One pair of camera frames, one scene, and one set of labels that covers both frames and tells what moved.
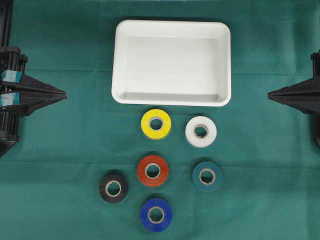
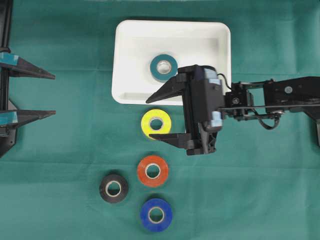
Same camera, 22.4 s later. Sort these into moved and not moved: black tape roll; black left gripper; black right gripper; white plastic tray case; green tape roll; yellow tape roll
Moved: black right gripper; black left gripper; green tape roll
Not moved: yellow tape roll; white plastic tray case; black tape roll
